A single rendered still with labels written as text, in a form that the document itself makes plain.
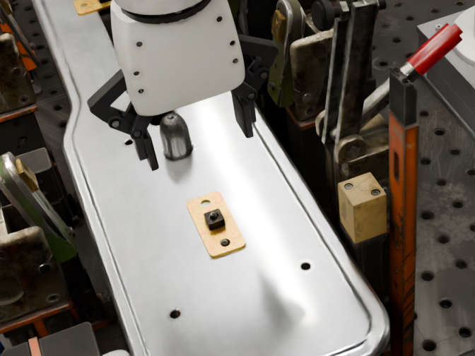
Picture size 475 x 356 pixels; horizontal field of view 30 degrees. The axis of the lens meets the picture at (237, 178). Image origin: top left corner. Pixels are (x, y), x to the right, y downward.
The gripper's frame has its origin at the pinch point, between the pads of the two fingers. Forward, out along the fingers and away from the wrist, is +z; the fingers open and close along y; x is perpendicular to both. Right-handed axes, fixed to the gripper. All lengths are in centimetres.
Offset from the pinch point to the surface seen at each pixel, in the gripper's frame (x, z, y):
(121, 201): -7.6, 11.8, 7.8
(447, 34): 0.6, -2.6, -25.1
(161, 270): 3.3, 11.8, 6.7
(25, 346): 4.7, 13.7, 20.9
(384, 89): 0.1, 1.7, -18.7
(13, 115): -37.8, 19.0, 16.7
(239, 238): 3.0, 11.5, -1.5
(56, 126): -62, 42, 12
